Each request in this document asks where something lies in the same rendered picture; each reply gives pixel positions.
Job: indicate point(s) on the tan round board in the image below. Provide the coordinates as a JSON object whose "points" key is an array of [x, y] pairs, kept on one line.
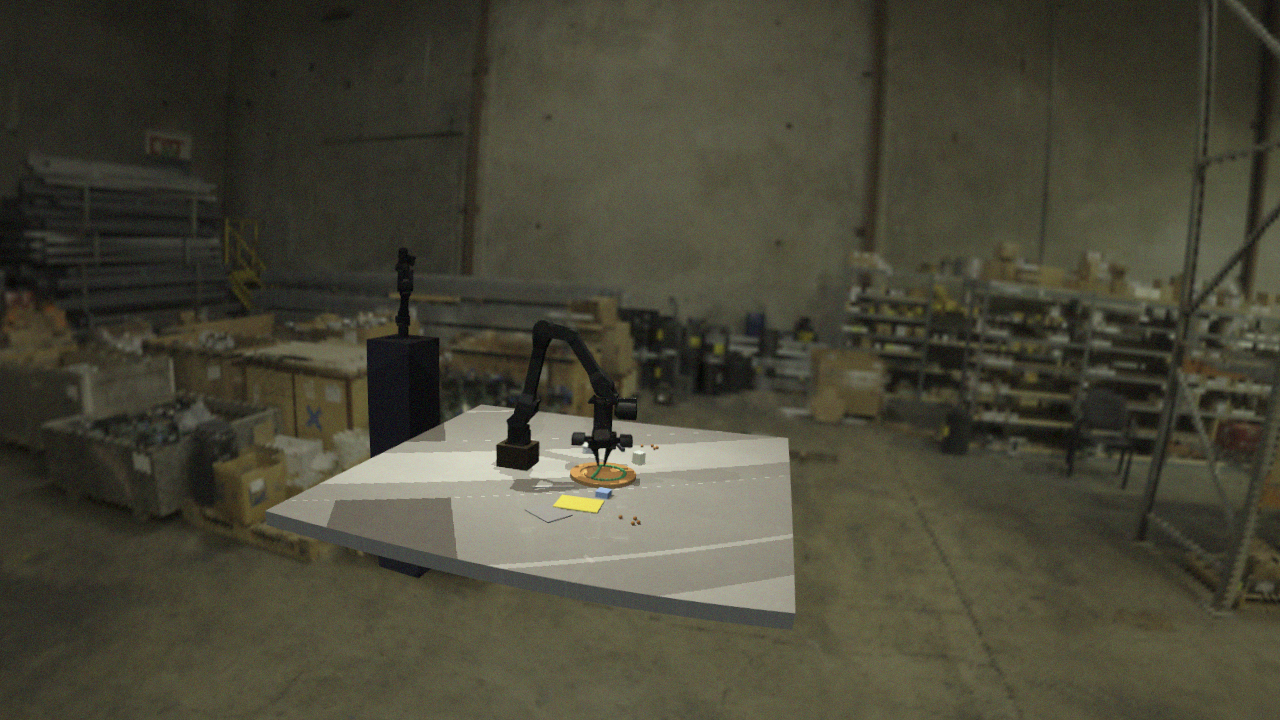
{"points": [[582, 475]]}

